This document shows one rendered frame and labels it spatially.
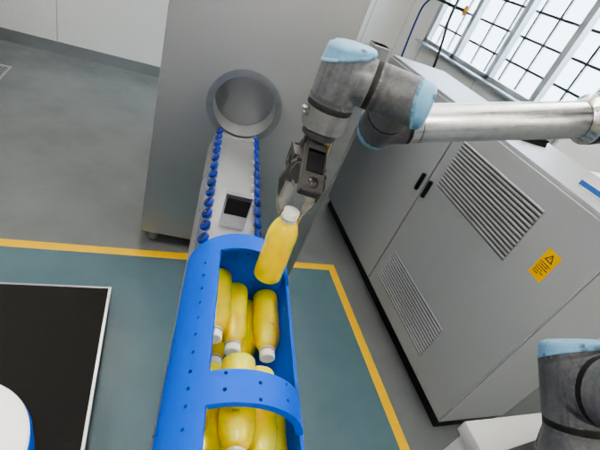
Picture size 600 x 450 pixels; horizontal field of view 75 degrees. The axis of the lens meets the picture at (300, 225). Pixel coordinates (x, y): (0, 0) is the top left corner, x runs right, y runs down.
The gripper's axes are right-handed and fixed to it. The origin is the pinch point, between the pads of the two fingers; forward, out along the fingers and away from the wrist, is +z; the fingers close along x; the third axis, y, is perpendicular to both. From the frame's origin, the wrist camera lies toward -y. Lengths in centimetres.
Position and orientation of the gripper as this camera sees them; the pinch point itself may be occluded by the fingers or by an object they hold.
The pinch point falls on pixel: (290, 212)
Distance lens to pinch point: 87.9
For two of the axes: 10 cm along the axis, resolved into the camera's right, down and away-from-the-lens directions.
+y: -1.0, -6.1, 7.9
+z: -3.2, 7.7, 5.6
